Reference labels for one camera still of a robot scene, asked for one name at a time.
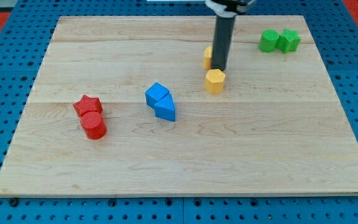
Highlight yellow hexagon block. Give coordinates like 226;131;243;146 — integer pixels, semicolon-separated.
204;69;226;94

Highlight blue cube block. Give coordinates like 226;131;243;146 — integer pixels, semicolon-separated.
145;83;170;108

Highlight green cylinder block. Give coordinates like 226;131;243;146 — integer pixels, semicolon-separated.
259;29;280;53

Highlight red star block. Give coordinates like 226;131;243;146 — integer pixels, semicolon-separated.
73;95;103;117

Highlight red cylinder block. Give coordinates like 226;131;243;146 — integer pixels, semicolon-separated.
80;111;107;140

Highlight blue triangle block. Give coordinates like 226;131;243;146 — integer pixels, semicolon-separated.
154;94;176;121

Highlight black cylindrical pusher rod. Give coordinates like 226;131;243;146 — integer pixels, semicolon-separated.
211;16;236;71

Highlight yellow heart block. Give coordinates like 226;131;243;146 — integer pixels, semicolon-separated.
203;46;213;70

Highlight green star block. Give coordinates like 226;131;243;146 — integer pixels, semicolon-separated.
277;29;301;54

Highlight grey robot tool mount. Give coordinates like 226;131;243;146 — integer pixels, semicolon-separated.
204;0;257;17

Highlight wooden board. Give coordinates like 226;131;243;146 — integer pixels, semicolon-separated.
0;16;358;198

